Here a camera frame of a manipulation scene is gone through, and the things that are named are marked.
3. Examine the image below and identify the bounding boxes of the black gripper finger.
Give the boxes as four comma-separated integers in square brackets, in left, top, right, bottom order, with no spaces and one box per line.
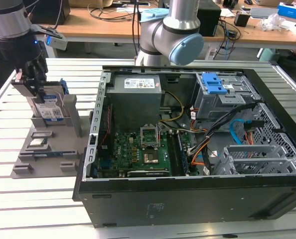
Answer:
[11,63,37,97]
[29,58,48,104]

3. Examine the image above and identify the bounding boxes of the silver CPU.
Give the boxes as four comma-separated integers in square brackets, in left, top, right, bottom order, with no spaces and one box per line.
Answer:
[29,138,48,147]

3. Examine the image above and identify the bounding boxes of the large black box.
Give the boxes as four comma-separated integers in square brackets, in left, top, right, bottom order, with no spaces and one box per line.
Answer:
[25,0,71,25]

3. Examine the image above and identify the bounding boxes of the CPU socket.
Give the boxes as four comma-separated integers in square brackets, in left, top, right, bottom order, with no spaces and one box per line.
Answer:
[140,123,161,149]

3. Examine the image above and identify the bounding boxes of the gold chipset heat sink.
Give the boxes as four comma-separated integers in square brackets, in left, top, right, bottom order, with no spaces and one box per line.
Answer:
[143,153,159,165]

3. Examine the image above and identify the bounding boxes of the orange power wire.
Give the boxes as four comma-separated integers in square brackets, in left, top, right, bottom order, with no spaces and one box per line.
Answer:
[244,119,265,145]

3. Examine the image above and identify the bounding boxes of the small black container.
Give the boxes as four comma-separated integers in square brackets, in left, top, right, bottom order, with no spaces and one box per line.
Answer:
[234,12,250,27]

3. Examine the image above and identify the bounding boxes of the blue RAM stick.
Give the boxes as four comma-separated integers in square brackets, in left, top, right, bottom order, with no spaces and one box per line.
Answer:
[176,131,190,175]

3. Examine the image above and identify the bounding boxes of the green motherboard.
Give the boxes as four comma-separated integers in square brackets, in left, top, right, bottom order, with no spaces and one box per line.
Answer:
[97,130,188,177]

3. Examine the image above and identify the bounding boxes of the dark RAM stick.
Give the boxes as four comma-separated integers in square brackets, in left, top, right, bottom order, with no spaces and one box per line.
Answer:
[32,152,64,158]

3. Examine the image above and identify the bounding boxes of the black open PC case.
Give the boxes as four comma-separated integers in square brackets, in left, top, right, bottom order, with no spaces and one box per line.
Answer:
[72,65,296,229]

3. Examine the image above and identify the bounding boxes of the blue data wire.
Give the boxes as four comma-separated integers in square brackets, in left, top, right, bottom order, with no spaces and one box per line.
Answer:
[229,119,251,145]

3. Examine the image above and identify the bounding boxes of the drive cage with blue latch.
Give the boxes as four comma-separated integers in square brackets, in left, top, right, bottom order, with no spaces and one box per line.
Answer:
[194,72,261,120]

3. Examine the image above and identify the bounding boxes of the yellow wires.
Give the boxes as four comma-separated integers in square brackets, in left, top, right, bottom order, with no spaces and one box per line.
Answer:
[160,91,185,122]

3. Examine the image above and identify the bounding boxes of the black desktop computer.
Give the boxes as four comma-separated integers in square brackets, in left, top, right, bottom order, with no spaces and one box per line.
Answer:
[197,3,222,37]

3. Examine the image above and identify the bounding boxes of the hard disk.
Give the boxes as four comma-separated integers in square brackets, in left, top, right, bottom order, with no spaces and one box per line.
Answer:
[29,79,69,123]

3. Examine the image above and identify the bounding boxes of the grey parts rack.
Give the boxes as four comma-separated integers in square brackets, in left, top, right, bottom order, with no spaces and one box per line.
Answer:
[10,94,94,179]

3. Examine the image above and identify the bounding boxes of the blue cardboard box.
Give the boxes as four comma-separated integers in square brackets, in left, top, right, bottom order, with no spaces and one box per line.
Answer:
[277,1,296,19]

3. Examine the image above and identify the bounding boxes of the black cable bundle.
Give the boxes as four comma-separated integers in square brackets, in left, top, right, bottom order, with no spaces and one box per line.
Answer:
[187,102,261,155]

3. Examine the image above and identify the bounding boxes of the orange yellow wire bundle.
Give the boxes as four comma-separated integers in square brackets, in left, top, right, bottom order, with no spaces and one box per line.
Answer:
[191,141,208,166]

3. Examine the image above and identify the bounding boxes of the crumpled clear plastic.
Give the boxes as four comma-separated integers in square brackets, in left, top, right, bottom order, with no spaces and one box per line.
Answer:
[259,13,291,32]

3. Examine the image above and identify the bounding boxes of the black graphics card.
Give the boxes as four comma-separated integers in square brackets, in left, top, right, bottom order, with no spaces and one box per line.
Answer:
[127,169,171,178]

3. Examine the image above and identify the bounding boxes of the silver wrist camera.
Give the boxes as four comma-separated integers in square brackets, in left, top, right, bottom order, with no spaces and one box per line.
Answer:
[45,34,68,50]

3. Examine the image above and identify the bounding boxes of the wooden desk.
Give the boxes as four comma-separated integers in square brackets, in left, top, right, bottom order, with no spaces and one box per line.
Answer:
[0,0,296,50]

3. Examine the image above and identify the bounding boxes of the grey power supply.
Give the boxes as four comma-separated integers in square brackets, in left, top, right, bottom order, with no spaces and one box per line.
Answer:
[105,74,162,126]

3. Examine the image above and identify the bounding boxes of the metal disk bay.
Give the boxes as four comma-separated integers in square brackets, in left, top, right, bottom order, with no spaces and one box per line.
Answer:
[214,144,296,176]

